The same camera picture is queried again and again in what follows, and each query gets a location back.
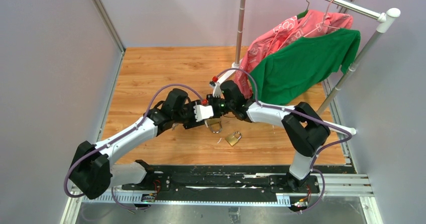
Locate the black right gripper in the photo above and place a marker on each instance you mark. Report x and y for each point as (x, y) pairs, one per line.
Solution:
(211, 101)

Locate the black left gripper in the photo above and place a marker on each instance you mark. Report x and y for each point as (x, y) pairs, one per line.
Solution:
(193, 123)

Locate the small brass padlock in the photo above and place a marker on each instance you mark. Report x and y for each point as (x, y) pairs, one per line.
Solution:
(214, 125)

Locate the large brass padlock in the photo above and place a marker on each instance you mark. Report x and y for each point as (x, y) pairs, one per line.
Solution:
(233, 138)

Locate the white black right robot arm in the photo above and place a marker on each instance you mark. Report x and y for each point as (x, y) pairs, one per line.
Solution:
(301, 123)

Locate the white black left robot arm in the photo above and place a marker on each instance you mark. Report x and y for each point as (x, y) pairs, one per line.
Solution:
(94, 167)

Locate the green t-shirt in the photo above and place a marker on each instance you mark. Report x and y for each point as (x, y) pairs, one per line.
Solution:
(286, 74)

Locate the pink printed shirt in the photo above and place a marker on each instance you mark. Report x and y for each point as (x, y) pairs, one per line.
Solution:
(310, 23)

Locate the metal clothes rack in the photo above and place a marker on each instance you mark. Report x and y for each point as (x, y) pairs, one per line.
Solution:
(242, 77)

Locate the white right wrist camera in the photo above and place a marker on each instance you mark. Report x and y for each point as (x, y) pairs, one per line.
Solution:
(217, 92)

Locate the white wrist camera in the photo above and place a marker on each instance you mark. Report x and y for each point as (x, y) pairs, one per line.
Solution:
(217, 92)
(203, 112)

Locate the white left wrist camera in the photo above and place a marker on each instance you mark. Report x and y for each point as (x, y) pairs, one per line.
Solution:
(203, 112)

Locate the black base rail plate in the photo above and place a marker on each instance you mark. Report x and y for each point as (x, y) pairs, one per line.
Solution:
(227, 184)

